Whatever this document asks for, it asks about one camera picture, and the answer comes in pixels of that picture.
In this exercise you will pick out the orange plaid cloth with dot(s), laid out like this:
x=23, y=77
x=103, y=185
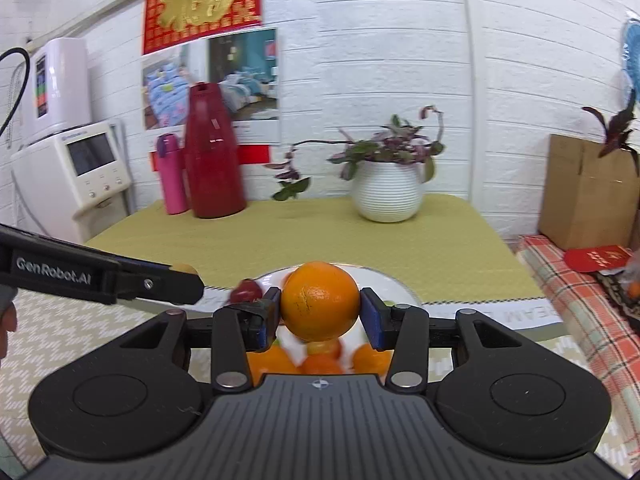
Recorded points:
x=565, y=300

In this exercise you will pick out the red gold wall hanging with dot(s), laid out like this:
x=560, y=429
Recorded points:
x=200, y=0

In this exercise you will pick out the white water dispenser with screen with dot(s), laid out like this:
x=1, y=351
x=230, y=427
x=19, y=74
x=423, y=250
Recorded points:
x=45, y=185

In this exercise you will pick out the dark purple leafy plant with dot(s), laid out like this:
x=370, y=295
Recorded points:
x=617, y=127

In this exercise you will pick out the red envelope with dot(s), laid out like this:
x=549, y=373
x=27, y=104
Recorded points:
x=595, y=259

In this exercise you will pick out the potted purple plant white pot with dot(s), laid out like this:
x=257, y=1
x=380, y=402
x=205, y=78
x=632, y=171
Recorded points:
x=387, y=190

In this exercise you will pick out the cardboard box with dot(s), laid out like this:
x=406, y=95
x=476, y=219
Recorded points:
x=585, y=200

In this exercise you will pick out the white water purifier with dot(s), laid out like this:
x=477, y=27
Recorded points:
x=65, y=90

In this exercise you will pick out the large orange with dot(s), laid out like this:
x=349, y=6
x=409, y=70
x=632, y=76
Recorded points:
x=320, y=300
x=270, y=360

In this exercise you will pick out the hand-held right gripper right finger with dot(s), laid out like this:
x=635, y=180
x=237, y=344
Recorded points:
x=371, y=317

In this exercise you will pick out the bedding picture wall poster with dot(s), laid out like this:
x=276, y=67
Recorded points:
x=255, y=70

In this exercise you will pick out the pink bottle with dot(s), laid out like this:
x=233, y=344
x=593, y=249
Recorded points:
x=170, y=180

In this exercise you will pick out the person's left hand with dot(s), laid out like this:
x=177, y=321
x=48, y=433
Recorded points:
x=6, y=330

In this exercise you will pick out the red thermos jug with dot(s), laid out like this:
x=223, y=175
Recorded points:
x=210, y=160

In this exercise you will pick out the dark red plum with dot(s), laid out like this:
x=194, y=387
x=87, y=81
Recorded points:
x=245, y=291

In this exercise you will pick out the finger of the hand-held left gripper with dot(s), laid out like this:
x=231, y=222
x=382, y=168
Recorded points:
x=165, y=285

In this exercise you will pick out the brown longan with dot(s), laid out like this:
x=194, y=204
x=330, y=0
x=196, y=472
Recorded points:
x=185, y=268

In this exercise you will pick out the white plate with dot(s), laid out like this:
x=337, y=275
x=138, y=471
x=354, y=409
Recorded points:
x=385, y=282

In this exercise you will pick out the blue round wall decoration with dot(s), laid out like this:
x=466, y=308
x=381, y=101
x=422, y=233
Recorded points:
x=631, y=60

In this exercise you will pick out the white wall pipe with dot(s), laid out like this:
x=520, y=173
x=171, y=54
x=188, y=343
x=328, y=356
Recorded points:
x=467, y=85

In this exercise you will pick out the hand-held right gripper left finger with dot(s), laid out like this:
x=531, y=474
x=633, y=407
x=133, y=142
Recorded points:
x=270, y=317

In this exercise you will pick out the patterned green tablecloth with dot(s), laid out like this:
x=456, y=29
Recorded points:
x=350, y=240

